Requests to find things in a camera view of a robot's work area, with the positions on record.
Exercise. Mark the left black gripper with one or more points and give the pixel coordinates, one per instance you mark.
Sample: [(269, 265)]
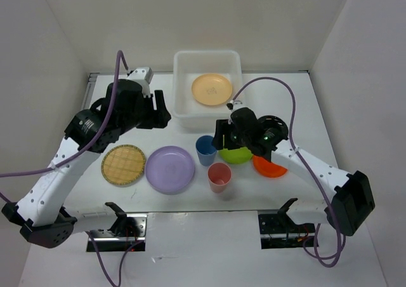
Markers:
[(159, 119)]

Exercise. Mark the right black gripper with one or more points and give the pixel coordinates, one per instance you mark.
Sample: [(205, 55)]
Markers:
[(221, 126)]

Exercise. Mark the blue plastic cup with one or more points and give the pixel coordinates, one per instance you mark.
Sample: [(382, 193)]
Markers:
[(205, 150)]

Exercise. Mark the beige plastic plate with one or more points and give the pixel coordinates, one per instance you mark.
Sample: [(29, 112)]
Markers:
[(211, 89)]

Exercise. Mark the pink plastic cup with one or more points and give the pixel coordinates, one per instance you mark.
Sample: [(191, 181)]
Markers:
[(219, 176)]

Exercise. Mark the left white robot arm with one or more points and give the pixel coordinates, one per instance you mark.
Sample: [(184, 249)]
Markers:
[(41, 214)]

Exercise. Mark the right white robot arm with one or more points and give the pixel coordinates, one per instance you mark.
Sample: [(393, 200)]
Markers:
[(349, 195)]

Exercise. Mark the clear plastic bin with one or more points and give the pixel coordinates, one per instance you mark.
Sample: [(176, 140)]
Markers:
[(190, 64)]

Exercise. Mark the green plastic plate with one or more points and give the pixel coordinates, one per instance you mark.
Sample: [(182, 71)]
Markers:
[(236, 156)]

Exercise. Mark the black plastic plate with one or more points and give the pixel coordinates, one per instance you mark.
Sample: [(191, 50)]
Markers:
[(274, 125)]

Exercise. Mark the purple plastic plate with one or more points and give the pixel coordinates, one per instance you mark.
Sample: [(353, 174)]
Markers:
[(170, 169)]

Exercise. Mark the orange plastic plate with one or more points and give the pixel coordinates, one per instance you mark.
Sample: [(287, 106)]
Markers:
[(268, 169)]

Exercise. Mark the round bamboo tray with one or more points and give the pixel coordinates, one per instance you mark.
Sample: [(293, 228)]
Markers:
[(123, 165)]

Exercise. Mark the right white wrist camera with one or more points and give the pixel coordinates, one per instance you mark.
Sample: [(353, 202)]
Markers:
[(233, 105)]

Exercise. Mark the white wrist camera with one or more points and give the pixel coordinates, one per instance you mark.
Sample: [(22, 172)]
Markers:
[(233, 105), (143, 76)]

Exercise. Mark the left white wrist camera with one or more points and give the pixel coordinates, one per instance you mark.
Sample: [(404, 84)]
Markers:
[(143, 76)]

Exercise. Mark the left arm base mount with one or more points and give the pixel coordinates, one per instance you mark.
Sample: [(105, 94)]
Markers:
[(129, 229)]

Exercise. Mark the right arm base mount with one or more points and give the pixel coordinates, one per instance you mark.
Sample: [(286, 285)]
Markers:
[(278, 231)]

